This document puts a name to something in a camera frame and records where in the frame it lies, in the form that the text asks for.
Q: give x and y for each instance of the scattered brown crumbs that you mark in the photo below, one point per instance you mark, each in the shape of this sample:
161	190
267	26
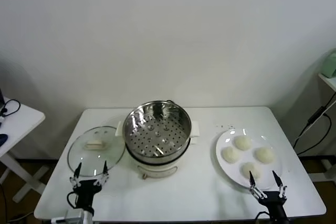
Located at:
232	128

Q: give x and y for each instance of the white side table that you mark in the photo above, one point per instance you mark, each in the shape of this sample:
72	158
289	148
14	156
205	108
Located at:
23	121

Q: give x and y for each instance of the white steamed baozi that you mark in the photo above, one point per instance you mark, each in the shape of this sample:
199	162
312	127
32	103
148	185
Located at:
242	142
253	169
231	154
265	154

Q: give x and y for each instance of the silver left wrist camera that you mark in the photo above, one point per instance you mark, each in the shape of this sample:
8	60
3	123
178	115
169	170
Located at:
71	217

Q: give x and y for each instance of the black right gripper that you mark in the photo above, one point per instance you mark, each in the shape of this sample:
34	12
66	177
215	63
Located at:
274	203

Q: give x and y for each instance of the round glass pot lid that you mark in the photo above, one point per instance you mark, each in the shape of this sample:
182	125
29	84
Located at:
93	145

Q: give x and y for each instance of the perforated steel steamer basket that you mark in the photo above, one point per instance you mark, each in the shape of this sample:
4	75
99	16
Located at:
157	119

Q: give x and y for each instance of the small dark blue object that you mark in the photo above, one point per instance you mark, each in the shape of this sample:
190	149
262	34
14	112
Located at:
3	139

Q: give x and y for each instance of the white desk leg base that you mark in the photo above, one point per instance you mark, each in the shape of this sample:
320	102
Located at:
331	169

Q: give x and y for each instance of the pale green box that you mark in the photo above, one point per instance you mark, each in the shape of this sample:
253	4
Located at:
330	66

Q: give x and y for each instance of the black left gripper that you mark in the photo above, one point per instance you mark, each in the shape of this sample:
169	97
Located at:
85	190

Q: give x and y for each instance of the cream electric cooking pot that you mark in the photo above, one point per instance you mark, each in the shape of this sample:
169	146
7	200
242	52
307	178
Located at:
155	171

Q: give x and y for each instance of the large white round plate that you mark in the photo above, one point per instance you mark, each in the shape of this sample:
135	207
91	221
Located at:
231	174

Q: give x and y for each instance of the white shelf board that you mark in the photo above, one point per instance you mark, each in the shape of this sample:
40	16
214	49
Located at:
329	81

